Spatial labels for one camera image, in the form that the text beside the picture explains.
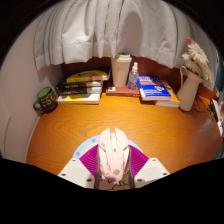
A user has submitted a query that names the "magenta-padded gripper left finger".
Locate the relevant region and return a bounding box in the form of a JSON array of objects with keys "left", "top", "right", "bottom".
[{"left": 57, "top": 143, "right": 100, "bottom": 190}]

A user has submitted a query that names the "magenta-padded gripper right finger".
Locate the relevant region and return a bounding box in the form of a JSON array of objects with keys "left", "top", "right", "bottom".
[{"left": 128, "top": 144, "right": 171, "bottom": 189}]

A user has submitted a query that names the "pink computer mouse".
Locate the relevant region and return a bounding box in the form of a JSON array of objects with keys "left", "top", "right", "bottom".
[{"left": 96, "top": 127, "right": 131, "bottom": 185}]

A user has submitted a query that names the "white and yellow book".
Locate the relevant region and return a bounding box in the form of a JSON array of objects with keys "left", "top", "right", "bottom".
[{"left": 57, "top": 93, "right": 101, "bottom": 105}]

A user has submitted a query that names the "green mug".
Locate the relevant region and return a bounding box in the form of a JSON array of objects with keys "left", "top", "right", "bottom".
[{"left": 32, "top": 86, "right": 59, "bottom": 114}]

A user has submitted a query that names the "black book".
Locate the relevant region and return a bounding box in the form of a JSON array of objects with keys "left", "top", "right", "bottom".
[
  {"left": 54, "top": 79, "right": 104, "bottom": 91},
  {"left": 57, "top": 85, "right": 103, "bottom": 97}
]

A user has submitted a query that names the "blue book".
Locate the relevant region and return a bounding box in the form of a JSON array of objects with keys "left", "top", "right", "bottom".
[{"left": 136, "top": 74, "right": 173, "bottom": 102}]

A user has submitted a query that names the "red-brown book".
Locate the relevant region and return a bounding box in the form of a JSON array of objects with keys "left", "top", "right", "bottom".
[{"left": 105, "top": 83, "right": 142, "bottom": 98}]

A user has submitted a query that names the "white ceramic jug vase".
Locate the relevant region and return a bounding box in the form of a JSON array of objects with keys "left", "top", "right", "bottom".
[{"left": 179, "top": 65, "right": 204, "bottom": 112}]

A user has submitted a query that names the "white device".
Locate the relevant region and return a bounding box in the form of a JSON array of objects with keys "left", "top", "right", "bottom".
[{"left": 211, "top": 98, "right": 224, "bottom": 136}]

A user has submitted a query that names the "clear spray bottle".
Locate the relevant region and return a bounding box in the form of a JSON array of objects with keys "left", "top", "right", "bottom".
[{"left": 127, "top": 61, "right": 140, "bottom": 91}]

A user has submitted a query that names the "yellow-cover book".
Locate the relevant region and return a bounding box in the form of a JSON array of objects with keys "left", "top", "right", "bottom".
[{"left": 64, "top": 68, "right": 111, "bottom": 84}]

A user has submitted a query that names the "cream tumbler cup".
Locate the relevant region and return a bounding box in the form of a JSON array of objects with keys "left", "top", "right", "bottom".
[{"left": 110, "top": 53, "right": 133, "bottom": 88}]

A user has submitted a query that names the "white and pink flower bunch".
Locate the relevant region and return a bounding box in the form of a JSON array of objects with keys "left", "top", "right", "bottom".
[{"left": 181, "top": 36, "right": 214, "bottom": 88}]

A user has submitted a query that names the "white curtain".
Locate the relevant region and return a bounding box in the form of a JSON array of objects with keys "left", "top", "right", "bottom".
[{"left": 33, "top": 0, "right": 214, "bottom": 71}]

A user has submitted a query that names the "black cable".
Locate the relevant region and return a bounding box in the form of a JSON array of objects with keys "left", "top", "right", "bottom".
[{"left": 193, "top": 96, "right": 218, "bottom": 116}]

